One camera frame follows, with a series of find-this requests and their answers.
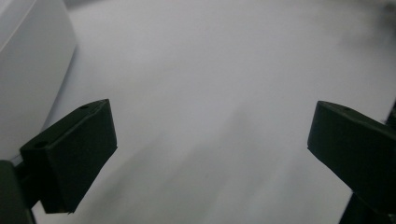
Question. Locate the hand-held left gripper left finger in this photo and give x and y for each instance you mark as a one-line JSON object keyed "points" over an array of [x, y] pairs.
{"points": [[70, 149]]}

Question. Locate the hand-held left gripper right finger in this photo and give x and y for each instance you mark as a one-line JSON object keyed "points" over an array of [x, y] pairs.
{"points": [[355, 146]]}

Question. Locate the white box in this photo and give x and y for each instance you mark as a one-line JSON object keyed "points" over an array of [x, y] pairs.
{"points": [[28, 71]]}

